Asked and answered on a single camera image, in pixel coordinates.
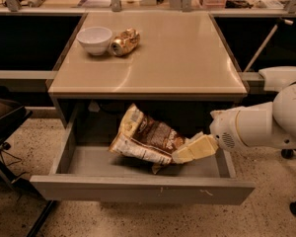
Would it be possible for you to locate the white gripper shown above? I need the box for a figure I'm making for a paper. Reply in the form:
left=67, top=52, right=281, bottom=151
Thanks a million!
left=172, top=108, right=245, bottom=164

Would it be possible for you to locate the brown chip bag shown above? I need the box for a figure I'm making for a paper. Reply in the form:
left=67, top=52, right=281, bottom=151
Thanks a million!
left=109, top=104, right=187, bottom=174

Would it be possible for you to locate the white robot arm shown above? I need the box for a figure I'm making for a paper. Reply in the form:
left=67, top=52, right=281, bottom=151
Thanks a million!
left=172, top=83, right=296, bottom=164

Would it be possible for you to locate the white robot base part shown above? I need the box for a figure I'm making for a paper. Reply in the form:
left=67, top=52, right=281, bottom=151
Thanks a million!
left=259, top=66, right=296, bottom=92

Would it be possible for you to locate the beige counter cabinet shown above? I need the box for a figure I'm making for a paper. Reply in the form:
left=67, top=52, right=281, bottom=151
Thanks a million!
left=48, top=11, right=248, bottom=123

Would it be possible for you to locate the grey open top drawer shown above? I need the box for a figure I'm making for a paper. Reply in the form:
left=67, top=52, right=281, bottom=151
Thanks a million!
left=31, top=103, right=255, bottom=204

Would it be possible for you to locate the crushed gold soda can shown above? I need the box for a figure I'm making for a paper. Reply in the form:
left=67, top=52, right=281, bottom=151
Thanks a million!
left=110, top=28, right=140, bottom=57

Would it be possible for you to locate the white ceramic bowl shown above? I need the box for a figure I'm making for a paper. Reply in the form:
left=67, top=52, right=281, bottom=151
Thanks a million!
left=76, top=27, right=112, bottom=55

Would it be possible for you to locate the black office chair left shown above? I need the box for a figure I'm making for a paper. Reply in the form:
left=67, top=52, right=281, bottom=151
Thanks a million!
left=0, top=85, right=57, bottom=237

